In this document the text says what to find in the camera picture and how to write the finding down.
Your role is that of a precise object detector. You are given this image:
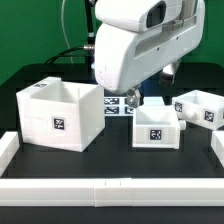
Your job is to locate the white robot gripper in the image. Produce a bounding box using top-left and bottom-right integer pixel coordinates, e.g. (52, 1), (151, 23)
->
(95, 0), (205, 108)

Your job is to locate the small white drawer with knob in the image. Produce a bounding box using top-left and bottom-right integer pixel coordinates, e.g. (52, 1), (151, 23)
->
(132, 106), (186, 149)

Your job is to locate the large white drawer cabinet box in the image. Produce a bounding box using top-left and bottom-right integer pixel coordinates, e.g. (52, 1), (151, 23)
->
(16, 77), (105, 152)

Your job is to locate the white sheet with fiducial markers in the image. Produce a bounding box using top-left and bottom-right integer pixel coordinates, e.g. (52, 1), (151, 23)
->
(104, 97), (164, 117)

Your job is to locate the white right barrier block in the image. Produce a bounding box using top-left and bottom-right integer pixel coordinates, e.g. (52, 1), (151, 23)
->
(211, 131), (224, 167)

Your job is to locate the white barrier block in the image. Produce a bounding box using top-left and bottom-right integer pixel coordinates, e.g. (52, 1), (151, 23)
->
(211, 131), (224, 167)
(0, 131), (20, 177)

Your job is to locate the black vertical pole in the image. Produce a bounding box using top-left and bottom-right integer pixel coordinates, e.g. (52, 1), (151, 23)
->
(84, 0), (97, 45)

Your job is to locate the white left barrier block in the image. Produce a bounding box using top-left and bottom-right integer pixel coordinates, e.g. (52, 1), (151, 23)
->
(0, 131), (20, 177)

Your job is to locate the black cable bundle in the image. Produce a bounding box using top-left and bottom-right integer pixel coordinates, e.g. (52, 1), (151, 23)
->
(44, 45), (98, 65)

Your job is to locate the white front barrier rail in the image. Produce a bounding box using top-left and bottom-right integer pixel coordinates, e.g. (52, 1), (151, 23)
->
(0, 178), (224, 207)

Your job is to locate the thin grey cable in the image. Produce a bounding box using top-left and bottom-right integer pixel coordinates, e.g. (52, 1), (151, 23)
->
(60, 0), (75, 64)

